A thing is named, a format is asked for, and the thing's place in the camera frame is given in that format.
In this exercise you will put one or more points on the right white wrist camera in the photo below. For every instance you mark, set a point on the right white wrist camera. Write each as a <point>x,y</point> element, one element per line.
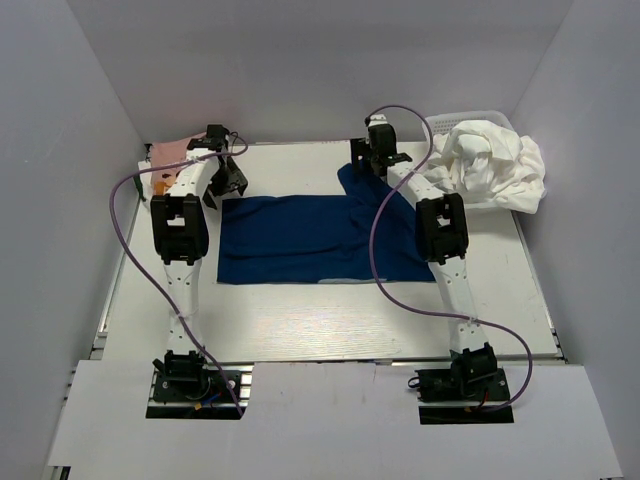
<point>376,120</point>

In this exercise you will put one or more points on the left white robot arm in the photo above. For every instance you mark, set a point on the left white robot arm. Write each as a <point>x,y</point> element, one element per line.
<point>180,232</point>

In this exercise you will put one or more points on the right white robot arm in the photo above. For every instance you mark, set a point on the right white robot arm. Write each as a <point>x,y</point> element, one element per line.
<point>441,238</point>

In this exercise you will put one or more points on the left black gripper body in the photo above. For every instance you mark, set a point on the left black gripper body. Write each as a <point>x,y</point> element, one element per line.
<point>227,179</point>

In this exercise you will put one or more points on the blue t-shirt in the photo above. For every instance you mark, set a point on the blue t-shirt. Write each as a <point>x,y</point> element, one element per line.
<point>311,239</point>

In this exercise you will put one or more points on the crumpled white t-shirts pile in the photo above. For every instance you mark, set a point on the crumpled white t-shirts pile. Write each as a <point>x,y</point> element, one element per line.
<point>489,166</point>

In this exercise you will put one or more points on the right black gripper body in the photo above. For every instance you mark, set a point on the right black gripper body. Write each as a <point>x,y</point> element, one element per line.
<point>361,147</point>

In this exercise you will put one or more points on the folded pink t-shirt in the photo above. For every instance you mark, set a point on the folded pink t-shirt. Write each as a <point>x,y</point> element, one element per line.
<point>169,153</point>

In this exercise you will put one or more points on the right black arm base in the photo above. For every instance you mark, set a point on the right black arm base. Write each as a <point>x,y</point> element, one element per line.
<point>444,400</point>

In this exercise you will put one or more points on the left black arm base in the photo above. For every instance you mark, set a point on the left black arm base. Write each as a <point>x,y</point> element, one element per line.
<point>193,397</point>

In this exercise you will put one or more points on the white plastic basket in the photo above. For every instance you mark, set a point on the white plastic basket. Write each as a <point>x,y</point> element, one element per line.
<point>442,124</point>

